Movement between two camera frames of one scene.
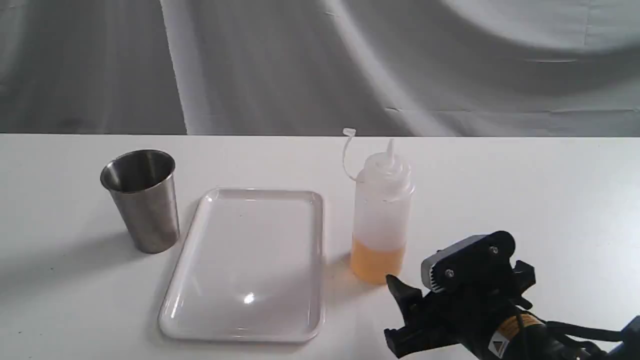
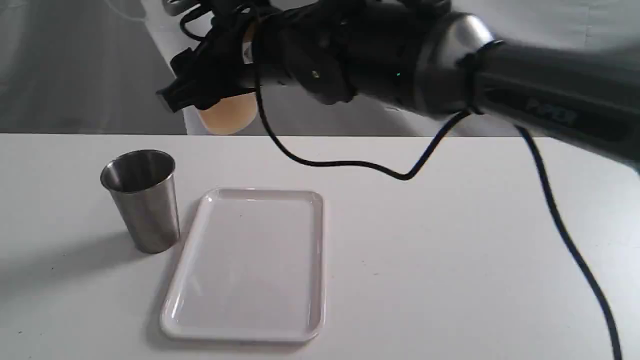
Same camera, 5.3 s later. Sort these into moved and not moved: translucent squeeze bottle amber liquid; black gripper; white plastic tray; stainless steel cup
Moved: black gripper; translucent squeeze bottle amber liquid
Not moved: stainless steel cup; white plastic tray
